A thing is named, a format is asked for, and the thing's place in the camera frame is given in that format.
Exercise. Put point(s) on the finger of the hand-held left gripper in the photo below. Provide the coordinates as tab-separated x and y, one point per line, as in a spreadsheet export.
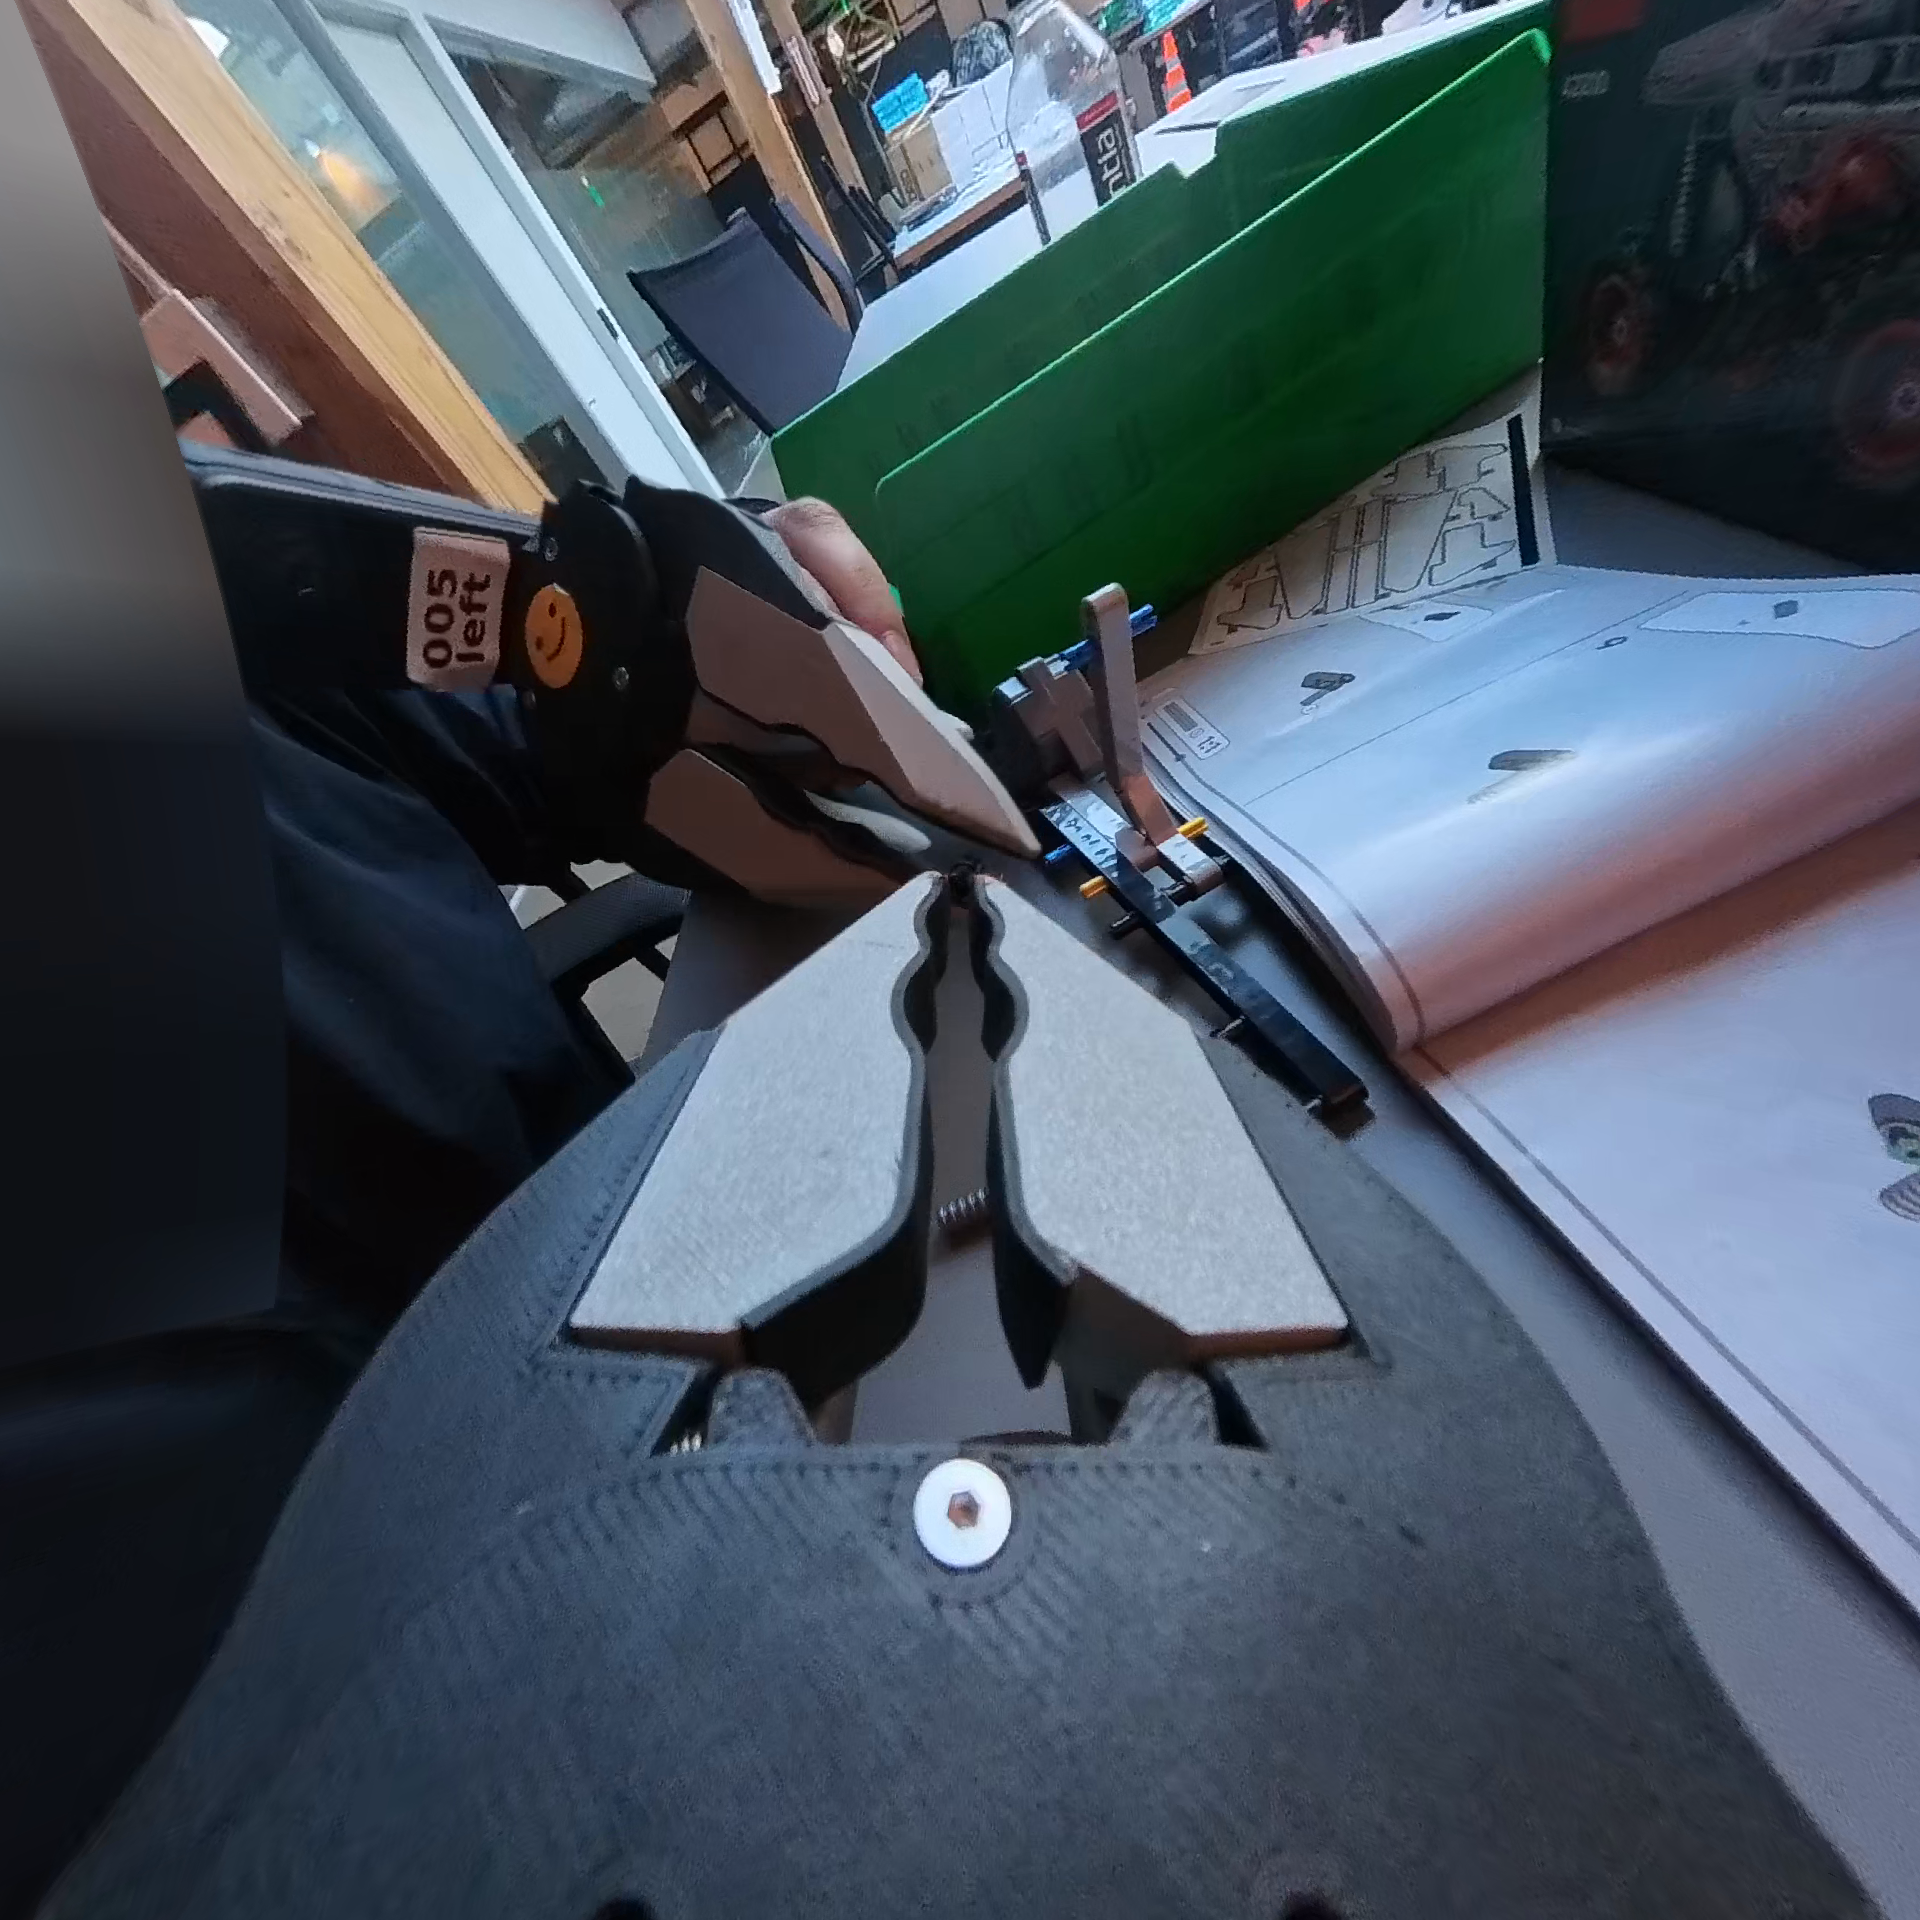
734	832
856	698

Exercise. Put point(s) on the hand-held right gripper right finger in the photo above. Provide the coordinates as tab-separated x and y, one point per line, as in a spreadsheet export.
1154	1186

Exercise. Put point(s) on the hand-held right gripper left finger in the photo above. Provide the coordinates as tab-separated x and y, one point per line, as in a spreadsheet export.
765	1155

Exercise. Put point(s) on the grey toy beam piece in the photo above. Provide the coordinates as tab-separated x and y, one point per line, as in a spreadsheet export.
869	827

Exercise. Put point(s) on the black and grey toy assembly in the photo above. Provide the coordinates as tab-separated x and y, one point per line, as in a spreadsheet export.
1184	938

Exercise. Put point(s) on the person's left forearm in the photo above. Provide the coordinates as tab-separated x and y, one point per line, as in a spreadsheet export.
406	931

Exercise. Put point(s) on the dark toy car set box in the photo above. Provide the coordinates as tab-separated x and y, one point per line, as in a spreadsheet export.
1740	255

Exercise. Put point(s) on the person's left hand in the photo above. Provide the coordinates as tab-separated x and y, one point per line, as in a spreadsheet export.
848	579

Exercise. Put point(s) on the dark office chair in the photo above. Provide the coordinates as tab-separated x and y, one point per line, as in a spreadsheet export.
750	317

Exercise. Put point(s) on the green plastic bin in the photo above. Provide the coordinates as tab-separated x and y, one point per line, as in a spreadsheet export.
1170	390

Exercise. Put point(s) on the white sticker sheet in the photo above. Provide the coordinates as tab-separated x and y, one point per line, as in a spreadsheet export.
1394	557

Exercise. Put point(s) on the white instruction booklet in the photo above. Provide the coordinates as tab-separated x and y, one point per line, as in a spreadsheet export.
1576	781

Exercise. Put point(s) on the clear plastic water bottle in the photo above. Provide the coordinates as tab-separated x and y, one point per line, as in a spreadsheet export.
1069	119

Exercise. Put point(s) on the wooden door frame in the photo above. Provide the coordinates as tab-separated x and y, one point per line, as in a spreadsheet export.
300	255

